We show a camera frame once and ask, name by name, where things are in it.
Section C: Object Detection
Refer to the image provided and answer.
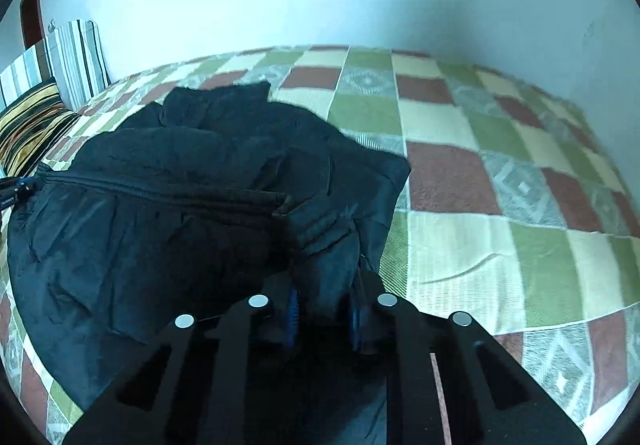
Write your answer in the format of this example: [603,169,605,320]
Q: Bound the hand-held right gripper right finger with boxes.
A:
[350,272,586,445]

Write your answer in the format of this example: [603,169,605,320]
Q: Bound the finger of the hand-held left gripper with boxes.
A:
[0,177,40,212]

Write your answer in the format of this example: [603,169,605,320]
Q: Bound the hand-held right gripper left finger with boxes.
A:
[62,272,300,445]

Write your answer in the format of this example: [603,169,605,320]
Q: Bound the black puffer jacket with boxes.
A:
[7,81,412,445]

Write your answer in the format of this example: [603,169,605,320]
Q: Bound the striped yellow black pillow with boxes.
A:
[0,77,77,178]

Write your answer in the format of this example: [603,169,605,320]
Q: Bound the striped padded headboard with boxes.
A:
[0,20,112,112]

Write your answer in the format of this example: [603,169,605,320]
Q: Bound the checkered bedspread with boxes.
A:
[0,44,640,445]

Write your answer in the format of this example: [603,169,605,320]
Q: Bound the brown wooden door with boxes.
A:
[20,0,46,53]

